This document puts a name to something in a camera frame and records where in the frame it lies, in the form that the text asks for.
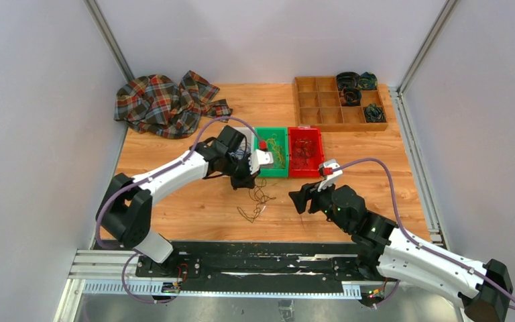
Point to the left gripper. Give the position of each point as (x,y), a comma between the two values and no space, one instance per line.
(247,181)

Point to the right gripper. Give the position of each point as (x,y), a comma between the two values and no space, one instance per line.
(310,190)

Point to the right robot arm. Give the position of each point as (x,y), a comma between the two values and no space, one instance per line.
(482,290)

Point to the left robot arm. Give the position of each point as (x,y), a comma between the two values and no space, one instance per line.
(126,209)

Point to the white plastic bin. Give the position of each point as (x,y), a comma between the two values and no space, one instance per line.
(246,142)

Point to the red plastic bin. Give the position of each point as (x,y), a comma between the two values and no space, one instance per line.
(305,152)

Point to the green plastic bin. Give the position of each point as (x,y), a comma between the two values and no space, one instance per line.
(277,142)

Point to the wooden compartment tray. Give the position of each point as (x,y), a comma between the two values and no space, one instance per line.
(337,104)

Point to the plaid cloth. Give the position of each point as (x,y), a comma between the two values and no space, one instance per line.
(156,104)

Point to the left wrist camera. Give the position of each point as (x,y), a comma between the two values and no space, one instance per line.
(260,159)

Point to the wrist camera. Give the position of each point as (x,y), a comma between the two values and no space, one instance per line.
(260,159)
(328,170)

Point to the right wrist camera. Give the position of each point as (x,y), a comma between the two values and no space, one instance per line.
(328,170)

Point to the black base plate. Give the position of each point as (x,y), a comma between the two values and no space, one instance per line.
(251,269)

